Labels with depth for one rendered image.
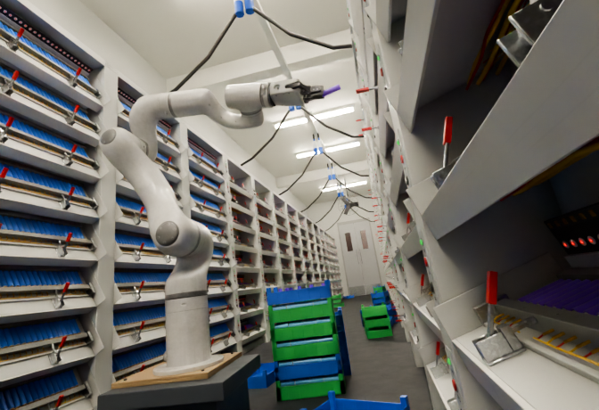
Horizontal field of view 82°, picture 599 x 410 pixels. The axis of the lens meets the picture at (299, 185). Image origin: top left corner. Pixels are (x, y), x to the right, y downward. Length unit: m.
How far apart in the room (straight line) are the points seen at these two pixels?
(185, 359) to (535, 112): 0.99
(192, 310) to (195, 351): 0.11
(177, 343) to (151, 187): 0.47
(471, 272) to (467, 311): 0.06
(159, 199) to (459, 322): 0.88
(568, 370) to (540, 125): 0.22
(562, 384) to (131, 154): 1.14
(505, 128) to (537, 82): 0.05
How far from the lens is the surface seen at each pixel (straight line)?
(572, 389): 0.34
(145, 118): 1.31
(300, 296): 1.69
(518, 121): 0.22
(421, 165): 0.62
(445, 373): 1.16
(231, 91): 1.21
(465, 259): 0.61
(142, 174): 1.21
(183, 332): 1.07
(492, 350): 0.44
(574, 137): 0.19
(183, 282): 1.07
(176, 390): 0.98
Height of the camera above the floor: 0.46
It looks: 16 degrees up
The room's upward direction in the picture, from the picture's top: 8 degrees counter-clockwise
